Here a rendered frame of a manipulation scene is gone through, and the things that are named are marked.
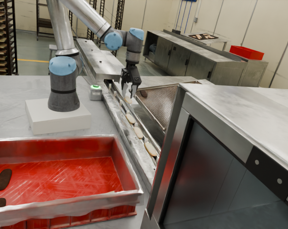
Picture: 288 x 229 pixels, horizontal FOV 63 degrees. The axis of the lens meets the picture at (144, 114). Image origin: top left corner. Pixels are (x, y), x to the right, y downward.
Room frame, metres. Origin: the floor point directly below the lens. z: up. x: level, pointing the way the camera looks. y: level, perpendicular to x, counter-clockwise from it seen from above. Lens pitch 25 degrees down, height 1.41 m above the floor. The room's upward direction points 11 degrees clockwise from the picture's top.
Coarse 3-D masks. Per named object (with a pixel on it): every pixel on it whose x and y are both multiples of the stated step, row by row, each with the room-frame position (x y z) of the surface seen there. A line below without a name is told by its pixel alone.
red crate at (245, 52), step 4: (232, 48) 4.67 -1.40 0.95; (236, 48) 4.59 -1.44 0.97; (240, 48) 4.51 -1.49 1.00; (244, 48) 4.87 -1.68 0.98; (248, 48) 4.78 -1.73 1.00; (232, 52) 4.65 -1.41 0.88; (236, 52) 4.56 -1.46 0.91; (240, 52) 4.48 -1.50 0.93; (244, 52) 4.41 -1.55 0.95; (248, 52) 4.33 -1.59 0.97; (252, 52) 4.31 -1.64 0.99; (256, 52) 4.35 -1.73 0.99; (260, 52) 4.53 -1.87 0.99; (244, 56) 4.38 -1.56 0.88; (248, 56) 4.31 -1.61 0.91; (252, 56) 4.32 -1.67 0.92; (256, 56) 4.37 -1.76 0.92; (260, 56) 4.43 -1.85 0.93
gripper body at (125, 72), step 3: (126, 60) 1.19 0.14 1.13; (129, 60) 1.19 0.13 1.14; (126, 63) 1.24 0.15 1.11; (129, 63) 1.21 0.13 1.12; (132, 63) 1.18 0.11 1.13; (135, 63) 1.19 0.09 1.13; (138, 63) 1.20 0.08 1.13; (126, 66) 1.23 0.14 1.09; (123, 69) 1.23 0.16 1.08; (126, 69) 1.23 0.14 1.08; (123, 72) 1.21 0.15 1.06; (126, 72) 1.18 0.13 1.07; (123, 75) 1.22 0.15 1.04; (126, 75) 1.18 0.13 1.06; (129, 75) 1.18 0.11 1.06; (126, 78) 1.18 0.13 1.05; (129, 78) 1.18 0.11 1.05; (126, 81) 1.18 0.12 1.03; (129, 81) 1.18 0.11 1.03
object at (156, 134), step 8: (88, 80) 1.66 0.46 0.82; (120, 80) 1.81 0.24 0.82; (144, 80) 1.94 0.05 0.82; (152, 80) 1.99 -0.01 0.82; (160, 80) 2.04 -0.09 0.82; (168, 80) 2.09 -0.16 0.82; (176, 80) 2.14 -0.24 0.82; (184, 80) 2.20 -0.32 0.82; (192, 80) 2.26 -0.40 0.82; (120, 88) 1.63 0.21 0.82; (128, 88) 1.67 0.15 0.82; (136, 104) 1.40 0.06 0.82; (136, 112) 1.27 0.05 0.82; (144, 112) 1.30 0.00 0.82; (144, 120) 1.19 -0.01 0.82; (152, 128) 1.11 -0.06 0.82; (152, 136) 1.03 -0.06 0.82; (160, 136) 1.04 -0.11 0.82; (160, 144) 0.97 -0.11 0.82
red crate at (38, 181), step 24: (0, 168) 0.60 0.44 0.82; (24, 168) 0.63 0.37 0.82; (48, 168) 0.65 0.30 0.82; (72, 168) 0.68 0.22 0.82; (96, 168) 0.70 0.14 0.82; (0, 192) 0.51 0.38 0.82; (24, 192) 0.52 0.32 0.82; (48, 192) 0.54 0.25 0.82; (72, 192) 0.56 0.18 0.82; (96, 192) 0.58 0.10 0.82; (72, 216) 0.45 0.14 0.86; (96, 216) 0.48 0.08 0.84; (120, 216) 0.50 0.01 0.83
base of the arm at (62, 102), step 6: (54, 90) 0.99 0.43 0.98; (72, 90) 1.02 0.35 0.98; (54, 96) 0.98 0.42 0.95; (60, 96) 0.98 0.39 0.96; (66, 96) 0.99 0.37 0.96; (72, 96) 1.01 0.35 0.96; (48, 102) 0.99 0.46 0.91; (54, 102) 0.98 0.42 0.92; (60, 102) 0.97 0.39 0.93; (66, 102) 0.98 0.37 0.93; (72, 102) 1.00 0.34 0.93; (78, 102) 1.04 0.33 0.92; (54, 108) 0.97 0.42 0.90; (60, 108) 0.96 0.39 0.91; (66, 108) 0.97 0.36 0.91; (72, 108) 0.99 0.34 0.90; (78, 108) 1.03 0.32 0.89
